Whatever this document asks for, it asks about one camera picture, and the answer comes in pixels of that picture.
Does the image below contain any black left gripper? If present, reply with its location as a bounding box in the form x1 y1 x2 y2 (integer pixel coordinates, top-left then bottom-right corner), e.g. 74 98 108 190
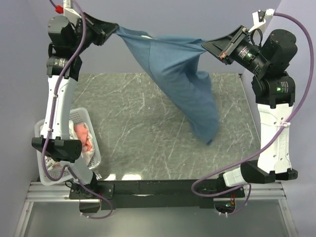
71 11 120 54

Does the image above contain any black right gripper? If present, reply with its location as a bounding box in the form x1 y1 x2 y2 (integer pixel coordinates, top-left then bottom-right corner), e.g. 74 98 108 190
201 25 269 74

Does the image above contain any blue fabric pillowcase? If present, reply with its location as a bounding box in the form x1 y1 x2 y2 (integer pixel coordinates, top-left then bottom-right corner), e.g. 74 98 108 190
116 27 219 145

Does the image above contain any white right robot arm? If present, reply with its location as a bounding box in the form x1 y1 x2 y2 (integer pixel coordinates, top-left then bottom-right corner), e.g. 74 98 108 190
202 26 298 197

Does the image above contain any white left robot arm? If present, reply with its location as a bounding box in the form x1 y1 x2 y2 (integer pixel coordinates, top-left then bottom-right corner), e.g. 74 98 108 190
32 14 119 198

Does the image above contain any pink cloth in basket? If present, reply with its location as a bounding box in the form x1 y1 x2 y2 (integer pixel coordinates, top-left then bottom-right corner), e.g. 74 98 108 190
74 123 93 152

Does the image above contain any white printed cloth in basket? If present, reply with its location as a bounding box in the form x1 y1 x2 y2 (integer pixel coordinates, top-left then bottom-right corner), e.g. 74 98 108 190
44 120 95 171

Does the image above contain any white plastic laundry basket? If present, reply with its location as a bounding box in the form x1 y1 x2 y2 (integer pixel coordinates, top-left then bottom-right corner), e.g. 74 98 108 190
35 108 101 186

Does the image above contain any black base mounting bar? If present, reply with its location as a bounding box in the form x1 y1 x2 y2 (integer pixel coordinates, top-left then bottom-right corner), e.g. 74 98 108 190
68 179 247 214

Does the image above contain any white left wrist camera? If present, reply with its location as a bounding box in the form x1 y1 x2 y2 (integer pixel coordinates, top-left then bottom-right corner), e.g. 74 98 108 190
50 0 81 20

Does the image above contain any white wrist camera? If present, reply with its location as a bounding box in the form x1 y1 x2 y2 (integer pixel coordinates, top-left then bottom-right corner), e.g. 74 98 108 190
248 8 275 33
50 0 81 20

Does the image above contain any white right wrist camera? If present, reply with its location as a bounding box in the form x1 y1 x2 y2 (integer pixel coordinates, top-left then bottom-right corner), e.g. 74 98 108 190
248 8 275 33

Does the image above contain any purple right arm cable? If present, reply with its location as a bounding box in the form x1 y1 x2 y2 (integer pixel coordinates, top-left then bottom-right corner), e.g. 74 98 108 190
191 12 314 218

